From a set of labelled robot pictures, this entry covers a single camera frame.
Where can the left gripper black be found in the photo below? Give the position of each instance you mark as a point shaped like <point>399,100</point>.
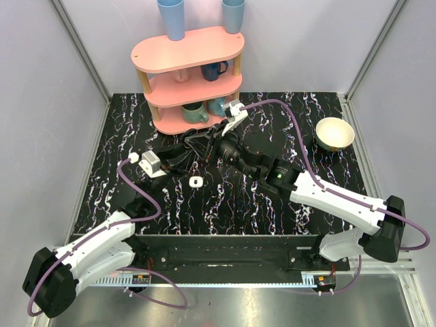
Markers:
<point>171,161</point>

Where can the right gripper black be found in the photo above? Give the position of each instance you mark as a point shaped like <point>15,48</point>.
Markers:
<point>201,142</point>

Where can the white earbud charging case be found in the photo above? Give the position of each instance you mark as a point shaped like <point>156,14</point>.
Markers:
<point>196,182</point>

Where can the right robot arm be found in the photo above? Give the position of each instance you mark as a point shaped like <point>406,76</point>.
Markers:
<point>375,231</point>

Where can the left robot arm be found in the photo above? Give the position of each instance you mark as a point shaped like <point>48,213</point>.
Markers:
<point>57,276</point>

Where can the green ceramic mug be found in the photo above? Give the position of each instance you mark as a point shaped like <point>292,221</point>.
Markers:
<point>195,113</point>

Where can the light blue butterfly mug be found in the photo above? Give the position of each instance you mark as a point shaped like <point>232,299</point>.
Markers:
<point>215,106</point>

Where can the pink three-tier shelf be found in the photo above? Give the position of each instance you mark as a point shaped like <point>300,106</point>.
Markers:
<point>156,58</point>

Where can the dark blue mug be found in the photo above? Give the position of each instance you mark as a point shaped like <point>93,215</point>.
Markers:
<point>212,71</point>

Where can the pink mug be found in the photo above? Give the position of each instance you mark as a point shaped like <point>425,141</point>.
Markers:
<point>181,75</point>

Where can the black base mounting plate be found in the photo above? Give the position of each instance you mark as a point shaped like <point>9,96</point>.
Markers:
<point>233,260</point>

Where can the cream bowl green outside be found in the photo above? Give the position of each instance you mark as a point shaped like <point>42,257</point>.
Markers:
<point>334,134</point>

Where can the right light blue cup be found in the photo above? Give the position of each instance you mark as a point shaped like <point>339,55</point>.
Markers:
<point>233,14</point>

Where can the light blue cup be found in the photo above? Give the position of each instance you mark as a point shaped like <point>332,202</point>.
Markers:
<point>173,16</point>
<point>233,14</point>

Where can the left light blue cup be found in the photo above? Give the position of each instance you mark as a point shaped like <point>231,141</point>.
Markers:
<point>173,16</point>

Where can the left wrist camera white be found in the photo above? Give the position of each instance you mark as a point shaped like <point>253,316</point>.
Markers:
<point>149,162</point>

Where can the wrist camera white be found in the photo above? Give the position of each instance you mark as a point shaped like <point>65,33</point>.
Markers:
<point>235,114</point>
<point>149,162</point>

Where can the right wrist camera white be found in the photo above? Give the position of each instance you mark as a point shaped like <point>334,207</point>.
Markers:
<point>235,114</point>

